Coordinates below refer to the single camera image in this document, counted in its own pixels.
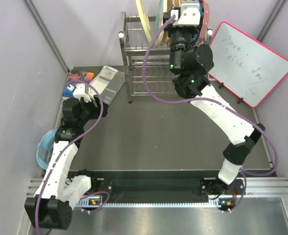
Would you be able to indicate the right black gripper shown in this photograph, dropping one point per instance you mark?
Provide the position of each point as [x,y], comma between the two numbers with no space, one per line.
[171,29]

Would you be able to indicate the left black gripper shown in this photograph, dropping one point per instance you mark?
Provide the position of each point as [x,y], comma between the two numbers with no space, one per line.
[96,110]

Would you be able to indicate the beige bird plate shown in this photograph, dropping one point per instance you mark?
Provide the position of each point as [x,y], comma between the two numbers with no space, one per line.
[176,3]
[165,35]

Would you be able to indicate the white blue leaf plate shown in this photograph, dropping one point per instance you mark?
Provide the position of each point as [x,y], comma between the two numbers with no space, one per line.
[162,7]

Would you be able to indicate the cream green plate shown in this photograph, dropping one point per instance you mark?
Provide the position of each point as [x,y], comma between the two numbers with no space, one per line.
[144,19]

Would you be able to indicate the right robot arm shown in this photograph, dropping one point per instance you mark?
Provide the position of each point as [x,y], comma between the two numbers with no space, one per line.
[242,135]

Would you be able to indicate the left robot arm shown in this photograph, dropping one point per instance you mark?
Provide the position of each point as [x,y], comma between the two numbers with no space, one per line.
[52,205]

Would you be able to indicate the steel two-tier dish rack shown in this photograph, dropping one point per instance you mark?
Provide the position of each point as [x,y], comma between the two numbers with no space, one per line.
[165,71]

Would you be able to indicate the blue polka dot plate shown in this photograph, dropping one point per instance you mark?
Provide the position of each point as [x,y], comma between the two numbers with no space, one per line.
[194,39]

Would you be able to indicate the pink polka dot plate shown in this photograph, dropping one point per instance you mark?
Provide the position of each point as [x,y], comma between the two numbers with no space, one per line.
[205,20]

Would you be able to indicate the grey white booklet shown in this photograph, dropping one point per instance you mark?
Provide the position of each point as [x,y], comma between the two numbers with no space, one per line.
[108,83]

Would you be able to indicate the blue orange paperback book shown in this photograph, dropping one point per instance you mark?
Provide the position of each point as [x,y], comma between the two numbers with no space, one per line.
[77,75]

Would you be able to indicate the light blue headphones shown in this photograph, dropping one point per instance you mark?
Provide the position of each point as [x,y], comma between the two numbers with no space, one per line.
[46,144]

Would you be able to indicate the pink framed whiteboard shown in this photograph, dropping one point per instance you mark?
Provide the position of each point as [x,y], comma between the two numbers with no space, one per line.
[245,66]

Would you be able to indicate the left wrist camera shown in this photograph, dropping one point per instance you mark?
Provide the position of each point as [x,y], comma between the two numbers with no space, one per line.
[80,91]

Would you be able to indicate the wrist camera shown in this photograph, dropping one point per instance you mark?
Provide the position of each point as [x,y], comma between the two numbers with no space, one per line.
[188,14]
[80,91]

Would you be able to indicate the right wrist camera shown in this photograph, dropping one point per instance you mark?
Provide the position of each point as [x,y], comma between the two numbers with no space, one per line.
[188,14]

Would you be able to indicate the grey slotted cable duct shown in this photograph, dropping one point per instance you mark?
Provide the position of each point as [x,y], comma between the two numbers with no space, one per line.
[96,201]

